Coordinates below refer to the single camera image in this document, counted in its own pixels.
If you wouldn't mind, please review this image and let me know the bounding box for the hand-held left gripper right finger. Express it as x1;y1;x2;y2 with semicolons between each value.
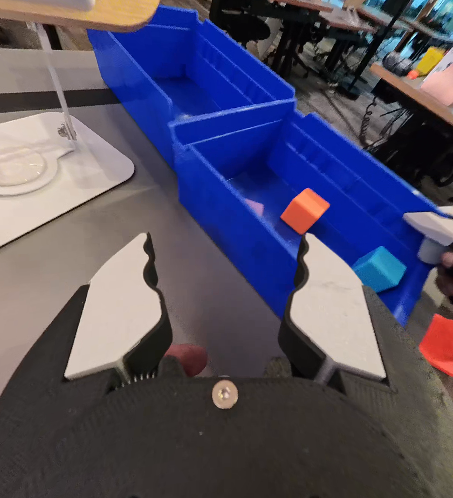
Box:
277;232;387;385

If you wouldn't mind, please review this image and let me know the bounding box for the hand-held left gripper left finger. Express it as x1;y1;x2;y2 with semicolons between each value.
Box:
63;232;173;385

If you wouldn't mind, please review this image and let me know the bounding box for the teal cube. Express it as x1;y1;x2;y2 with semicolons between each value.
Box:
352;246;407;293

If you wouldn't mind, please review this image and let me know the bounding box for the orange cube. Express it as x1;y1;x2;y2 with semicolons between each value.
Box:
280;188;331;235

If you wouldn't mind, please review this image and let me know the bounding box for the blue plastic bin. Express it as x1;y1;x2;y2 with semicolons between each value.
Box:
87;5;296;169
171;98;447;328

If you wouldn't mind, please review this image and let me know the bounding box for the grey desk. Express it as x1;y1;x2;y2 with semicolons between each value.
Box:
0;47;289;440

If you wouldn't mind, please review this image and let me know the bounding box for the wooden top desk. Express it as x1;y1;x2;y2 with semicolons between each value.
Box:
370;62;453;187

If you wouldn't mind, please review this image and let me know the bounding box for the person's left hand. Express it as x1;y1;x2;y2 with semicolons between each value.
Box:
164;343;208;377

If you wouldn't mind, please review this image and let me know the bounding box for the orange traffic cone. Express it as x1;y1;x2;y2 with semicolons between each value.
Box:
419;313;453;378

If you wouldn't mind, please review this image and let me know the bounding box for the pink and white box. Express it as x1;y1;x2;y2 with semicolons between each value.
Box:
421;37;453;107

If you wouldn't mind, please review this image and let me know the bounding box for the white stand with wooden board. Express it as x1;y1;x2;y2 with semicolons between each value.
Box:
0;0;161;259

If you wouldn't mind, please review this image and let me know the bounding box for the yellow container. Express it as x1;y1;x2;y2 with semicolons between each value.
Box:
415;47;445;76

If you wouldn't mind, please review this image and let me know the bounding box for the black office chair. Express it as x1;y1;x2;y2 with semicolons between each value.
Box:
210;0;274;53

